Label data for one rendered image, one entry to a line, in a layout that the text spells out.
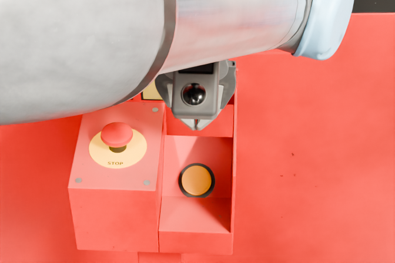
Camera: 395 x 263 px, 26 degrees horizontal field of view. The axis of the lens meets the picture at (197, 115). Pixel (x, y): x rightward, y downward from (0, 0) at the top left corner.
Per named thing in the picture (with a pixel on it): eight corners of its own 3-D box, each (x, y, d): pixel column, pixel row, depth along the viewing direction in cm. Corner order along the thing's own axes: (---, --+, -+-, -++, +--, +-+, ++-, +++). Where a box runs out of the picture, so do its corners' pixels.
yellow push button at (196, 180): (181, 196, 112) (181, 194, 110) (183, 167, 112) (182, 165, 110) (210, 196, 112) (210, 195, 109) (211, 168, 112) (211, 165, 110)
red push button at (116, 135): (100, 161, 106) (97, 141, 103) (104, 138, 109) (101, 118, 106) (132, 162, 106) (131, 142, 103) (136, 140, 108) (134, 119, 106)
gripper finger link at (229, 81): (235, 100, 99) (237, 46, 92) (234, 110, 98) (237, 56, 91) (194, 99, 99) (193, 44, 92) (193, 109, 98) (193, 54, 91)
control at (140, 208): (76, 250, 110) (61, 152, 98) (93, 160, 122) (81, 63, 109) (232, 255, 109) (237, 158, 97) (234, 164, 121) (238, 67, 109)
